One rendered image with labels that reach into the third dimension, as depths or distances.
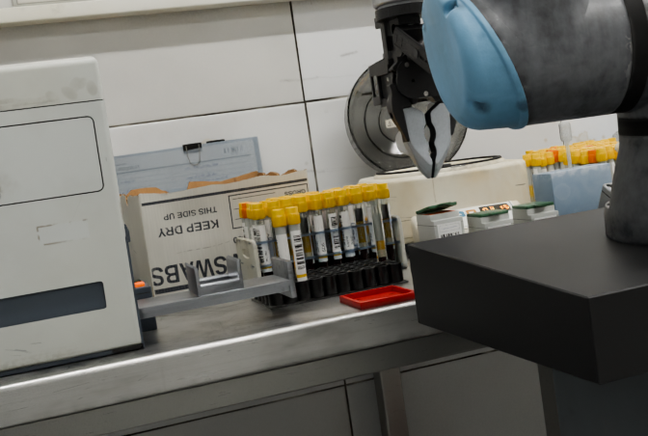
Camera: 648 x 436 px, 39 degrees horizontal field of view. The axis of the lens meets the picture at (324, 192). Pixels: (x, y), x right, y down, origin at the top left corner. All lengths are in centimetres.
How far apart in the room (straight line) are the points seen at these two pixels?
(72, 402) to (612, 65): 57
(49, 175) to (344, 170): 83
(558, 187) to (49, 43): 85
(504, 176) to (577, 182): 16
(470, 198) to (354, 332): 46
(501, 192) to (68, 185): 69
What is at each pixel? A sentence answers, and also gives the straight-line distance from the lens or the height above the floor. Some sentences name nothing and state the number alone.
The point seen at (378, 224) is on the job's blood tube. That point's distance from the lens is 115.
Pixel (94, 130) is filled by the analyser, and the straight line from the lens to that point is 95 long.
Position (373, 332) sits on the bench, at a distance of 98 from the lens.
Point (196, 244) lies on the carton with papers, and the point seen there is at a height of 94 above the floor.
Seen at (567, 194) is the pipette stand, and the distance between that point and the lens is 125.
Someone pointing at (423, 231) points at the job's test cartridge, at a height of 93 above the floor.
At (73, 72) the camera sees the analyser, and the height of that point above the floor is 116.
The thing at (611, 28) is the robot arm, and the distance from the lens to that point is 72.
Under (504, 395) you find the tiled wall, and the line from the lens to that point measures 186.
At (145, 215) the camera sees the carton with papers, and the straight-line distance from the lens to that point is 125.
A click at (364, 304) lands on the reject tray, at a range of 98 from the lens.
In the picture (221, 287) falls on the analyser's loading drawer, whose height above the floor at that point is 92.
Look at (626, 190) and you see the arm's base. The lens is 78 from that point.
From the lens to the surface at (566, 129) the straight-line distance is 127.
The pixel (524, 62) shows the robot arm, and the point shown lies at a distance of 70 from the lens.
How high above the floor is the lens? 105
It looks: 3 degrees down
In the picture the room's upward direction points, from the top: 8 degrees counter-clockwise
